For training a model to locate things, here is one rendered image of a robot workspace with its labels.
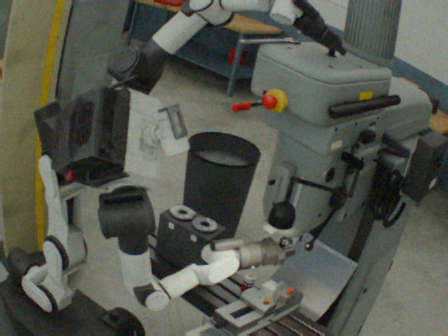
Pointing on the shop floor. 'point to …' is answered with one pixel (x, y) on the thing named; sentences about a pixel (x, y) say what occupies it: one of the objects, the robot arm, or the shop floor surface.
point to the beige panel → (19, 163)
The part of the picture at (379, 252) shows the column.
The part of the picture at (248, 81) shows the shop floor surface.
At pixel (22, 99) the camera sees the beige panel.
